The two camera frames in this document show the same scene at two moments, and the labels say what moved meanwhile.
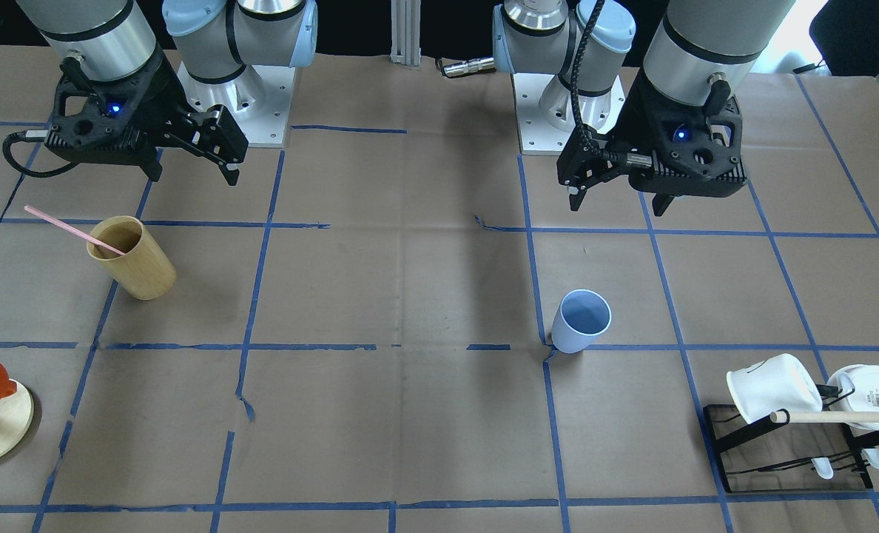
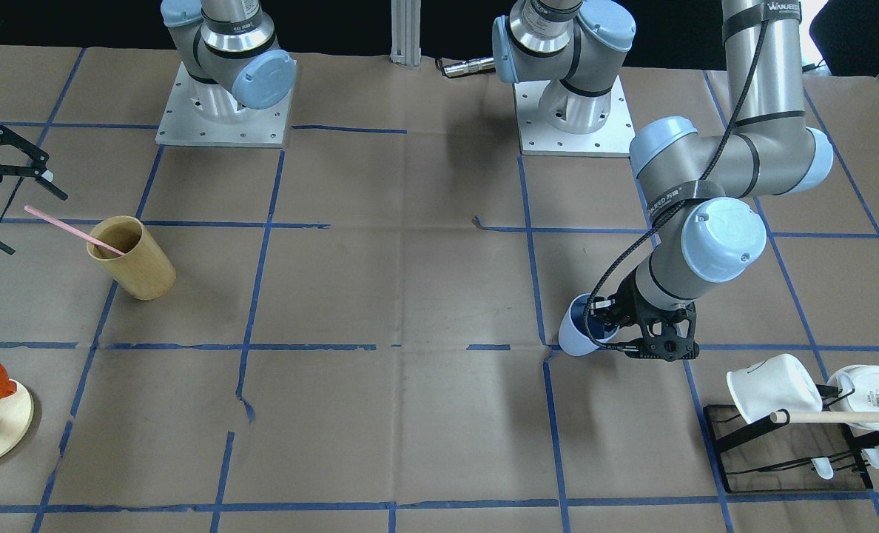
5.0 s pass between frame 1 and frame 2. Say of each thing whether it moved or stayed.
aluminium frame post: stayed
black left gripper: moved
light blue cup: moved
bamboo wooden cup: stayed
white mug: stayed
